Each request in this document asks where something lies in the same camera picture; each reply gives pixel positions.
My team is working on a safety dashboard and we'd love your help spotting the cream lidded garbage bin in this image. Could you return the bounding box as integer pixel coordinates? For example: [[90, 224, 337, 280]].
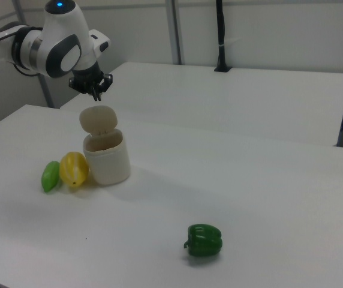
[[79, 104, 131, 186]]

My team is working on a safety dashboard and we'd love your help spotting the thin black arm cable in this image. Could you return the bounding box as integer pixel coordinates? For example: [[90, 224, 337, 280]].
[[13, 64, 41, 78]]

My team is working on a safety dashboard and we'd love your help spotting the yellow striped toy melon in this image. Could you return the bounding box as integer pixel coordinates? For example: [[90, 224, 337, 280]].
[[59, 151, 90, 188]]

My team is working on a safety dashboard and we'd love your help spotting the dark green toy bell pepper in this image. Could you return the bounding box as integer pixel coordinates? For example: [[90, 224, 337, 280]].
[[182, 223, 224, 258]]

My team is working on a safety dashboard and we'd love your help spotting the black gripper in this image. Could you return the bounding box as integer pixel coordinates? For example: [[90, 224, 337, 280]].
[[68, 61, 113, 102]]

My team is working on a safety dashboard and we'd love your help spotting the white rectangular table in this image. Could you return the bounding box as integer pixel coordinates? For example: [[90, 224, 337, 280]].
[[59, 62, 343, 148]]

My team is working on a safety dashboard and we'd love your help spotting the black pole with clamp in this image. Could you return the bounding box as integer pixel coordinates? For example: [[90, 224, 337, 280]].
[[213, 0, 233, 73]]

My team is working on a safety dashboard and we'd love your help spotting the light green toy vegetable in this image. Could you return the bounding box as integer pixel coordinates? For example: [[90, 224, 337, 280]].
[[41, 160, 61, 194]]

